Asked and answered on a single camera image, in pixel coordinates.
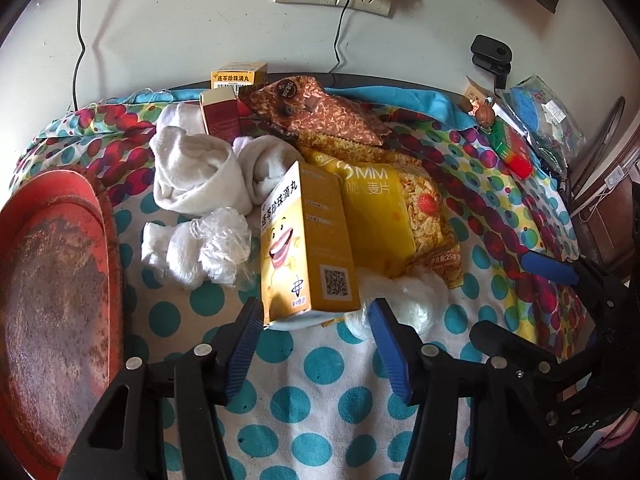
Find clear plastic bag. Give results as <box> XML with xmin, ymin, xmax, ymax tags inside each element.
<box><xmin>141</xmin><ymin>207</ymin><xmax>253</xmax><ymax>290</ymax></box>

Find tall yellow medicine box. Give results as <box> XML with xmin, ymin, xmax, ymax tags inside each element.
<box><xmin>260</xmin><ymin>162</ymin><xmax>360</xmax><ymax>330</ymax></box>

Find yellow chips snack bag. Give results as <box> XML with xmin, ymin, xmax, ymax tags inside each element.
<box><xmin>296</xmin><ymin>134</ymin><xmax>463</xmax><ymax>289</ymax></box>

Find large white sock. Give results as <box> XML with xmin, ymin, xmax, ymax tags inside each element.
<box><xmin>150</xmin><ymin>126</ymin><xmax>253</xmax><ymax>216</ymax></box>

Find dark red small box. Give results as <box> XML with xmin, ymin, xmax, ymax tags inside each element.
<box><xmin>200</xmin><ymin>86</ymin><xmax>241</xmax><ymax>143</ymax></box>

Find brown chocolate snack bag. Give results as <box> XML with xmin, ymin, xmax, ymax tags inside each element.
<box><xmin>239</xmin><ymin>75</ymin><xmax>390</xmax><ymax>146</ymax></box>

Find polka dot tablecloth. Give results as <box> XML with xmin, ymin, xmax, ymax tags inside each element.
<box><xmin>10</xmin><ymin>98</ymin><xmax>586</xmax><ymax>479</ymax></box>

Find red green toy packet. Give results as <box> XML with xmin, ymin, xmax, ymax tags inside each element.
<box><xmin>489</xmin><ymin>117</ymin><xmax>534</xmax><ymax>179</ymax></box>

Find clear bag blue contents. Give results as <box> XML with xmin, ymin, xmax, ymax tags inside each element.
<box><xmin>497</xmin><ymin>75</ymin><xmax>586</xmax><ymax>178</ymax></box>

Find small brown figurine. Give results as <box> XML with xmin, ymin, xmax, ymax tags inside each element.
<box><xmin>472</xmin><ymin>100</ymin><xmax>496</xmax><ymax>129</ymax></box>

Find red rusty round tray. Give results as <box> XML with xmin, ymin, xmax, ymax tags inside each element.
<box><xmin>1</xmin><ymin>166</ymin><xmax>124</xmax><ymax>479</ymax></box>

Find small cardboard tag box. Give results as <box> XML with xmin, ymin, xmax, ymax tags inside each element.
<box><xmin>463</xmin><ymin>77</ymin><xmax>495</xmax><ymax>106</ymax></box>

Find black clip device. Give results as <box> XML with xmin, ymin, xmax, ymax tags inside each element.
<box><xmin>470</xmin><ymin>35</ymin><xmax>512</xmax><ymax>90</ymax></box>

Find small yellow medicine box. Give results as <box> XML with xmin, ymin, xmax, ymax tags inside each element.
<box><xmin>210</xmin><ymin>62</ymin><xmax>268</xmax><ymax>89</ymax></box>

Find black cable from socket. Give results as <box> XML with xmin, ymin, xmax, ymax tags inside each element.
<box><xmin>326</xmin><ymin>0</ymin><xmax>355</xmax><ymax>75</ymax></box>

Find black cable left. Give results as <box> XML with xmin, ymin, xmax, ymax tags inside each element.
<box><xmin>71</xmin><ymin>0</ymin><xmax>100</xmax><ymax>112</ymax></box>

